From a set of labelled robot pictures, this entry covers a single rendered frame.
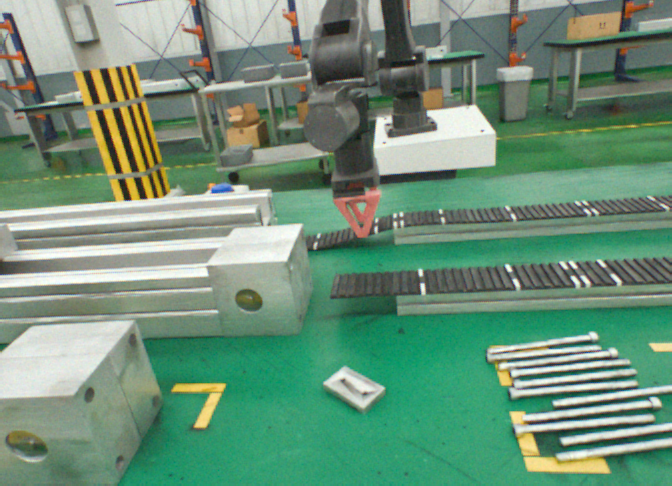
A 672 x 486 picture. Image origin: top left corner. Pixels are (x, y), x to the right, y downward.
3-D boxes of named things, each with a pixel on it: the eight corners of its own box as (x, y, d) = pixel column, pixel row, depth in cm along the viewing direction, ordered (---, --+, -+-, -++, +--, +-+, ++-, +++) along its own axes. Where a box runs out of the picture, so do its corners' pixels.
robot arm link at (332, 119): (376, 37, 58) (315, 46, 61) (352, 43, 49) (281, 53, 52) (384, 128, 63) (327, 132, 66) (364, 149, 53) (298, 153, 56)
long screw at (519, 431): (515, 440, 34) (516, 431, 34) (510, 430, 35) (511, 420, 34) (655, 428, 34) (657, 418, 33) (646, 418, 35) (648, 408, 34)
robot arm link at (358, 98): (369, 83, 62) (331, 88, 64) (356, 90, 57) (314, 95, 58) (374, 132, 65) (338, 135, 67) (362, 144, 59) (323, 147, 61)
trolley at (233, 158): (329, 168, 415) (314, 52, 375) (334, 184, 364) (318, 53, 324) (220, 183, 411) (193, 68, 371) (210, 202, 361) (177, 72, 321)
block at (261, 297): (316, 279, 61) (306, 216, 57) (300, 335, 50) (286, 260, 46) (253, 283, 62) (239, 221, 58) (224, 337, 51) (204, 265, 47)
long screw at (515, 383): (514, 394, 38) (515, 385, 38) (510, 386, 39) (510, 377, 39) (637, 380, 38) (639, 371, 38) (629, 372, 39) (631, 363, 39)
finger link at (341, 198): (339, 245, 65) (330, 185, 62) (342, 226, 72) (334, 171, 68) (385, 241, 64) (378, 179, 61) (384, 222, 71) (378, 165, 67)
